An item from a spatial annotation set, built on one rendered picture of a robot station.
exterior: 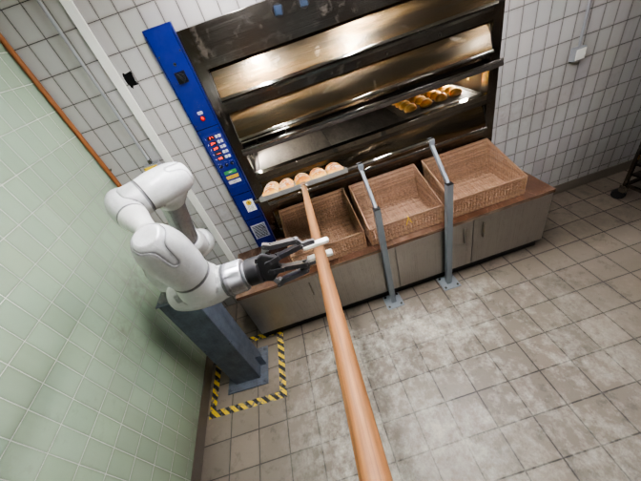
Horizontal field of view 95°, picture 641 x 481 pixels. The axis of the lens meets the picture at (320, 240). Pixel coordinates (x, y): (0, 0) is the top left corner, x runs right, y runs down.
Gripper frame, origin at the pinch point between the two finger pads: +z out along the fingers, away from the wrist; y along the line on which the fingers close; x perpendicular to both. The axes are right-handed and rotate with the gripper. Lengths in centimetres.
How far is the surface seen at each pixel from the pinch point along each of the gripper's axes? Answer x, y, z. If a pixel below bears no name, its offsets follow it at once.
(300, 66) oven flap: -134, -63, 23
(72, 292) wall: -62, 7, -121
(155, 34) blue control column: -122, -97, -48
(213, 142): -139, -39, -47
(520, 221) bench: -124, 84, 147
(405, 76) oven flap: -142, -38, 88
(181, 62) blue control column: -126, -83, -42
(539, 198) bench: -119, 68, 158
